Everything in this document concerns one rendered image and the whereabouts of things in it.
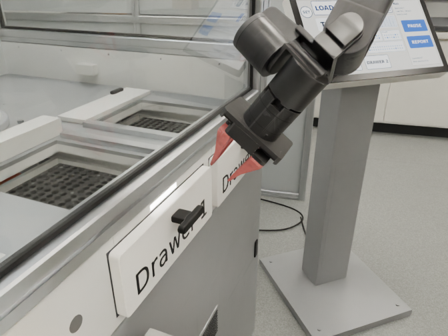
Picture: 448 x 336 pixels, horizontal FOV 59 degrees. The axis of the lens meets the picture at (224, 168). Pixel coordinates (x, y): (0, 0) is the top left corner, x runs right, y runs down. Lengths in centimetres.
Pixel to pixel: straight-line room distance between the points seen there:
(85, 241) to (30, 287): 8
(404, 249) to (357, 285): 45
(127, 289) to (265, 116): 30
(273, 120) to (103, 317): 34
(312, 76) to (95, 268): 35
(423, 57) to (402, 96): 212
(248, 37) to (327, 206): 114
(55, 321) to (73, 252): 8
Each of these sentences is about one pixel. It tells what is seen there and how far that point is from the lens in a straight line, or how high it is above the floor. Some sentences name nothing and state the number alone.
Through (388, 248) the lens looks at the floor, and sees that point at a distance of 221.
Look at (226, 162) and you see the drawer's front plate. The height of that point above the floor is 90.
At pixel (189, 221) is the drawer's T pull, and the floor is 91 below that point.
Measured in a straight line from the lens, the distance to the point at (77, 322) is 54.
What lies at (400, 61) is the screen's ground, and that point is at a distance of 142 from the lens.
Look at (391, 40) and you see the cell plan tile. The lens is 144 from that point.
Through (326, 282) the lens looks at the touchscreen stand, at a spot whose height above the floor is 5.
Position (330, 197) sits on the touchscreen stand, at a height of 48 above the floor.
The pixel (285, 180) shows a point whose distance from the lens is 244.
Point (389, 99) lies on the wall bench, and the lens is 359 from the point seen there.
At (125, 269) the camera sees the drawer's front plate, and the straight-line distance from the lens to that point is 56.
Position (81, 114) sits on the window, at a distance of 48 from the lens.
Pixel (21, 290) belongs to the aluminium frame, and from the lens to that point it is 45.
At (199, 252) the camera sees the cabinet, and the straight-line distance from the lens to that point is 83.
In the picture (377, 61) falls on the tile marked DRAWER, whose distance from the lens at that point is 137.
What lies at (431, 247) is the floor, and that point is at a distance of 231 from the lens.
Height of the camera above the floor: 125
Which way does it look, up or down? 26 degrees down
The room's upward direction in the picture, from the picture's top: straight up
